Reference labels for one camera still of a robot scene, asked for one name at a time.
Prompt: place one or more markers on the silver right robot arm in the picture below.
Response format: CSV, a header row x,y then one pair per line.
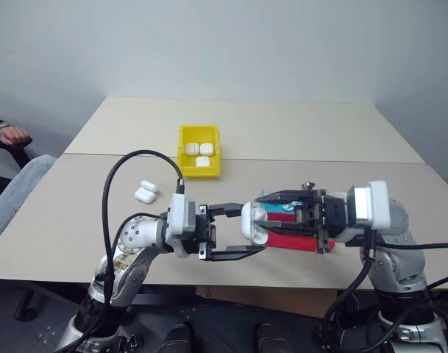
x,y
400,253

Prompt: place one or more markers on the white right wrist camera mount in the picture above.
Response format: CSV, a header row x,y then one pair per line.
x,y
376,204

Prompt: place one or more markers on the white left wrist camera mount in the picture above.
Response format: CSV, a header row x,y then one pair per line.
x,y
176,220

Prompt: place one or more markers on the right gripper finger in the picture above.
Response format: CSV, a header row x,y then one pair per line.
x,y
282,195
282,227

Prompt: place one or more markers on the yellow plastic bin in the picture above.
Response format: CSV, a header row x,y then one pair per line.
x,y
187,165

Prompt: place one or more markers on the bystander bare hand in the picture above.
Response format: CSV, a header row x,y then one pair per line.
x,y
14,135

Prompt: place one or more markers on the dark rounded shape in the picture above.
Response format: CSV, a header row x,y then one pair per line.
x,y
178,339
269,339

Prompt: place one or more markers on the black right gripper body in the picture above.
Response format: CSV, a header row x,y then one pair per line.
x,y
328,217

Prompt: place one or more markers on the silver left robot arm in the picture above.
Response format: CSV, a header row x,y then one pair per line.
x,y
135,235

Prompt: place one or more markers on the silver wristwatch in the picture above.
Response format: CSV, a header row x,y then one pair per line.
x,y
3,127

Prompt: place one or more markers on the bystander leg in jeans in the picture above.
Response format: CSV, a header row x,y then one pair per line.
x,y
14,195

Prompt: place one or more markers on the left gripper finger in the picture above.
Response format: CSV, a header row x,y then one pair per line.
x,y
227,209
238,253

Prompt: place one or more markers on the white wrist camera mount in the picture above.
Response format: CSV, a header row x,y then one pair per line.
x,y
376,204
176,220

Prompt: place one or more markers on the teal plastic piece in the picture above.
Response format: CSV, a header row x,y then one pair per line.
x,y
273,206

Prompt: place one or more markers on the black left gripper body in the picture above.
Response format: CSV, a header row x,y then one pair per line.
x,y
203,235

